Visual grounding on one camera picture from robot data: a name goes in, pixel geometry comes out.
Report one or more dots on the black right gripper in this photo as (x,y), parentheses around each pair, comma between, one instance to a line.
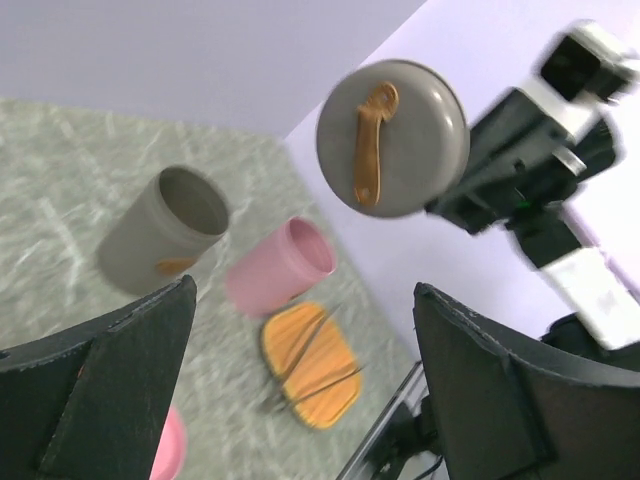
(515,137)

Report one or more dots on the pink round lid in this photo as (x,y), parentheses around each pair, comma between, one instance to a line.
(172,448)

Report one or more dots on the aluminium front rail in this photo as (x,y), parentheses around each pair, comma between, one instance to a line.
(375,457)

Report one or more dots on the metal serving tongs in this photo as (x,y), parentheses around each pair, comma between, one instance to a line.
(315,365)

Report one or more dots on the woven bamboo tray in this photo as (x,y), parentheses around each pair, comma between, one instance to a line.
(312,365)

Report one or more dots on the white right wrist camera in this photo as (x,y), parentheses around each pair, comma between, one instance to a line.
(585,69)

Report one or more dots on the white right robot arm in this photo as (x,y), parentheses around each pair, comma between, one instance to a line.
(605,305)

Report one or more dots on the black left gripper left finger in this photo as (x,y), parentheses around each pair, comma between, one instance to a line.
(91,401)

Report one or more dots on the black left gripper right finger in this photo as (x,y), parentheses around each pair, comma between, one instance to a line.
(508,406)

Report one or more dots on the pink cylindrical canister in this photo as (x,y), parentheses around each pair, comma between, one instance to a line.
(285,264)

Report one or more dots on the grey round lid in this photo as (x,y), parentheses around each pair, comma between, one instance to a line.
(391,137)

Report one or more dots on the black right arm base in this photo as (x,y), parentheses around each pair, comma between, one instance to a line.
(416,440)

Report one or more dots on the grey cylindrical canister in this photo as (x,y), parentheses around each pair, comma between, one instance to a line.
(176,219)

